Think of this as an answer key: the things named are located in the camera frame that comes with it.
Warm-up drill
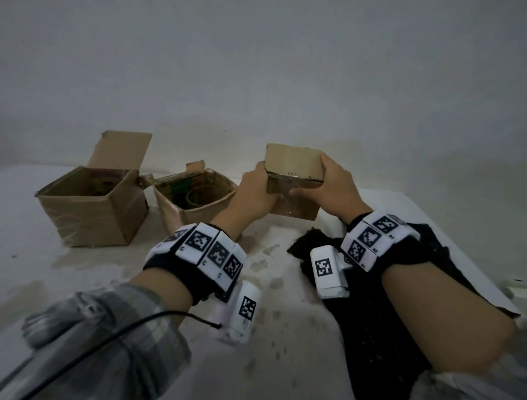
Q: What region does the pile of black bubble wrap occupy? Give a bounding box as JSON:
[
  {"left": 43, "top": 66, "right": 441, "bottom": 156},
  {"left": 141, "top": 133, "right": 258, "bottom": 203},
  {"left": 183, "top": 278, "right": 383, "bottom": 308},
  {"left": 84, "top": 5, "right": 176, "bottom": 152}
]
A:
[{"left": 287, "top": 222, "right": 522, "bottom": 400}]

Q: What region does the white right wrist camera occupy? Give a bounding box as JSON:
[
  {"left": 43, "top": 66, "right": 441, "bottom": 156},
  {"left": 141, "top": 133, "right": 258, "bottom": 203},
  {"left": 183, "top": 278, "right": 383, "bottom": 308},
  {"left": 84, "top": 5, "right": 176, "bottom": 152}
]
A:
[{"left": 310, "top": 246, "right": 353, "bottom": 299}]

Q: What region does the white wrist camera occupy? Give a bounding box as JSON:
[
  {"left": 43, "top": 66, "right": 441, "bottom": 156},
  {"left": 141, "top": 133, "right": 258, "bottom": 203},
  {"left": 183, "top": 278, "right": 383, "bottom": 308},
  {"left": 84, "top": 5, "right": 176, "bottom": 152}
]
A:
[
  {"left": 218, "top": 280, "right": 261, "bottom": 346},
  {"left": 310, "top": 246, "right": 353, "bottom": 299}
]

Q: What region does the person's left hand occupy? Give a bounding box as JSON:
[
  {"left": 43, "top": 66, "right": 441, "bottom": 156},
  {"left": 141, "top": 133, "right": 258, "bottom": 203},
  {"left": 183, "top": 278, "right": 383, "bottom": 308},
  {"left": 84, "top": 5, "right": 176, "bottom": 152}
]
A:
[{"left": 212, "top": 160, "right": 285, "bottom": 240}]

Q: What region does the person's right hand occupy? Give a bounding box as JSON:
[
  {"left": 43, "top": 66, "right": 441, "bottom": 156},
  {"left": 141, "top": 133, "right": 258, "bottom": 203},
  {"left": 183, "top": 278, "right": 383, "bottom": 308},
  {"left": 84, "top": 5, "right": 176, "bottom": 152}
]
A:
[{"left": 290, "top": 153, "right": 374, "bottom": 226}]

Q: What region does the left wrist marker band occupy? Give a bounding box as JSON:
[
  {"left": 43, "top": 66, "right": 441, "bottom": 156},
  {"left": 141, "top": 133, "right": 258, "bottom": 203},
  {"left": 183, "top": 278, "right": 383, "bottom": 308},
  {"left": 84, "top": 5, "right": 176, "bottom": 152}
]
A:
[{"left": 143, "top": 222, "right": 247, "bottom": 305}]

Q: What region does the clear glass jar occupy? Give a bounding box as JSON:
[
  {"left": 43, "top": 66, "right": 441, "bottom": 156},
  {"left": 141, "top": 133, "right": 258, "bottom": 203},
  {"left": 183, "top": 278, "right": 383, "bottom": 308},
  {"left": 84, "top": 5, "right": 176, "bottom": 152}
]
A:
[{"left": 186, "top": 187, "right": 219, "bottom": 209}]

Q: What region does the black left camera cable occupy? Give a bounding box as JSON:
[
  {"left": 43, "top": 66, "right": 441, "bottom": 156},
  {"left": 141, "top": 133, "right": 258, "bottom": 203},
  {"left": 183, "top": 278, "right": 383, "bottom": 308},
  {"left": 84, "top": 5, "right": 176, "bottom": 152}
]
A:
[{"left": 18, "top": 311, "right": 223, "bottom": 400}]

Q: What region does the person's left forearm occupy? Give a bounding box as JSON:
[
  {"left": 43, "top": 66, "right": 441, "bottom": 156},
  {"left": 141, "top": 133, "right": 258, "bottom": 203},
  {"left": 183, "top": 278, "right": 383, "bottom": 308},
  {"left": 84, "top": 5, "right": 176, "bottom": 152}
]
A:
[{"left": 0, "top": 268, "right": 193, "bottom": 400}]

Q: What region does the paper box with white lid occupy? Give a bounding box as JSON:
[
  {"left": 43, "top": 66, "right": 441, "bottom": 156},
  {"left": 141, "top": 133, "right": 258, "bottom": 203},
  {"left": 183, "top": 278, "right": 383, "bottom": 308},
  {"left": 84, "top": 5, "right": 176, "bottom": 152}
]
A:
[{"left": 265, "top": 143, "right": 326, "bottom": 221}]

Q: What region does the paper box with tall flap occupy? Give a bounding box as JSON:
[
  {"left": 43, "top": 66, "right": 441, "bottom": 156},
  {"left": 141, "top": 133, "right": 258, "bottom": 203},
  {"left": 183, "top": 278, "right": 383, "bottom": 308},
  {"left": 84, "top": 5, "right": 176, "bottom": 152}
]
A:
[{"left": 35, "top": 130, "right": 153, "bottom": 248}]

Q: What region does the white plastic block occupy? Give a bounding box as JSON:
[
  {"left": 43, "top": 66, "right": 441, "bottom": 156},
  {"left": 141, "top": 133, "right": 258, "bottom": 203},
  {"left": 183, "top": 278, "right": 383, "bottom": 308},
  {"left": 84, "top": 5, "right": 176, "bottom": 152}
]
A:
[{"left": 500, "top": 276, "right": 527, "bottom": 297}]

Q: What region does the person's right forearm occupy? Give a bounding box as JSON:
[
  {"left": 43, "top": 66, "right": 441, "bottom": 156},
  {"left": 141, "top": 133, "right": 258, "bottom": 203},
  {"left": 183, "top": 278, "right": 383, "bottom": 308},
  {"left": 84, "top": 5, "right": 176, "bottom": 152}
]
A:
[{"left": 380, "top": 262, "right": 527, "bottom": 400}]

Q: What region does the paper box with notched rim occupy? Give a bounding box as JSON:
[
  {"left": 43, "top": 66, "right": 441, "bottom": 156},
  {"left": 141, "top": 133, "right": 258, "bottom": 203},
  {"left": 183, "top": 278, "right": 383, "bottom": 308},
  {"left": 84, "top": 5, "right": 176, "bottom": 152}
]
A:
[{"left": 139, "top": 159, "right": 239, "bottom": 241}]

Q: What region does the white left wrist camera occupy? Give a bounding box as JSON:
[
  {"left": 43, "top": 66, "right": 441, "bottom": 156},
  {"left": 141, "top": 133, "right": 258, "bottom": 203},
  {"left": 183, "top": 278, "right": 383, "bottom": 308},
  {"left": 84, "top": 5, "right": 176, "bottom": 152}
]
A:
[{"left": 218, "top": 280, "right": 261, "bottom": 346}]

